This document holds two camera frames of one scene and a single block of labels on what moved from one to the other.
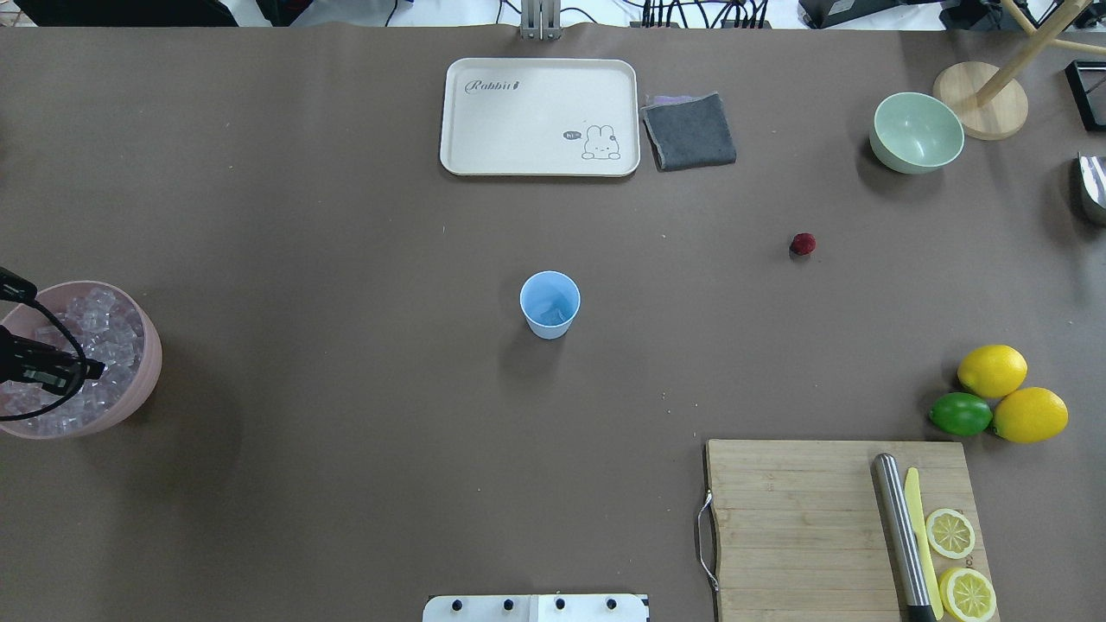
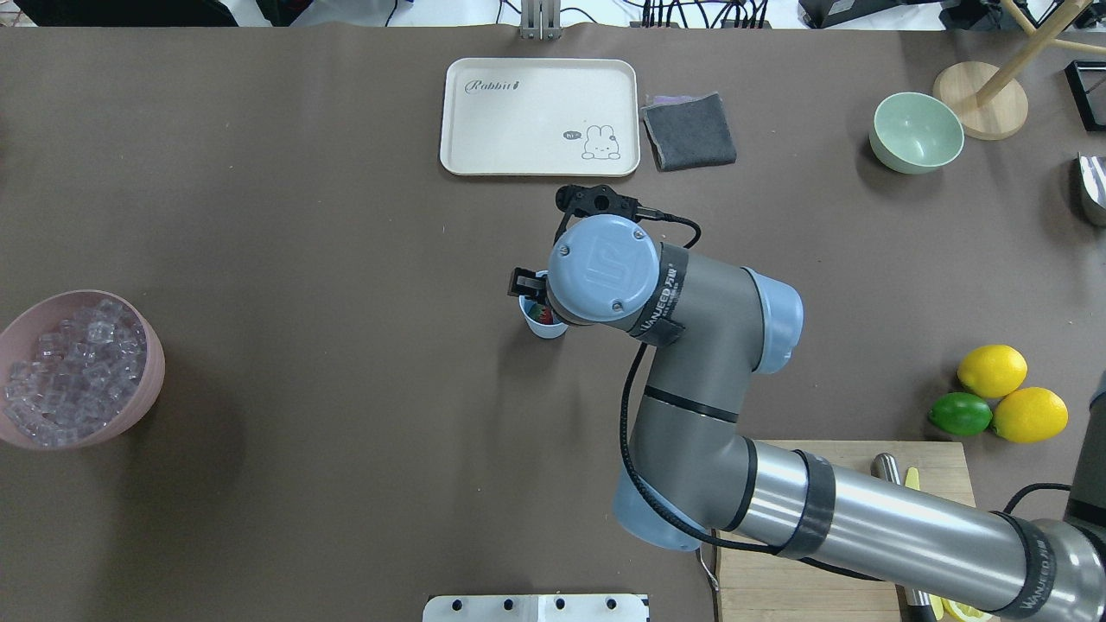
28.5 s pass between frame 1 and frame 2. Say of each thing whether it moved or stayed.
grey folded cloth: stayed
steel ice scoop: stayed
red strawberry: moved
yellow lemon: stayed
